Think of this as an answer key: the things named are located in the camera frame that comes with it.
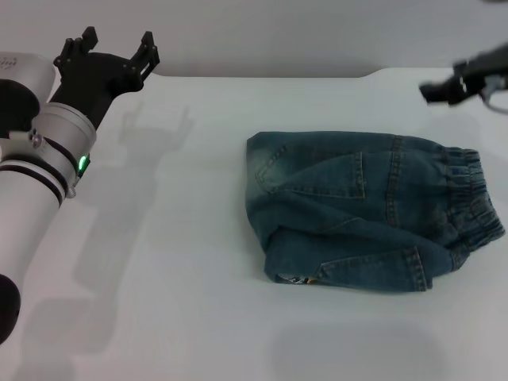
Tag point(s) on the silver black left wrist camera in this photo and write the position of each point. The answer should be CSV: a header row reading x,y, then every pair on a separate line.
x,y
20,95

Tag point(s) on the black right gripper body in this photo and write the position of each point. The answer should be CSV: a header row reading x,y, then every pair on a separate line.
x,y
488,63

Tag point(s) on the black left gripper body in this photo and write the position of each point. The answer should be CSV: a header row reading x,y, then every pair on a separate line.
x,y
95,83

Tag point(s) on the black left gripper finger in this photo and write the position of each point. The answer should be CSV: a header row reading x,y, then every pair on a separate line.
x,y
77,43
147,51

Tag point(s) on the blue denim shorts with cartoon print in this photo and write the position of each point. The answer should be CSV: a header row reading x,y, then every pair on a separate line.
x,y
357,210

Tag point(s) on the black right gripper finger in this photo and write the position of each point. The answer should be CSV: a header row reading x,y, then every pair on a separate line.
x,y
440,89

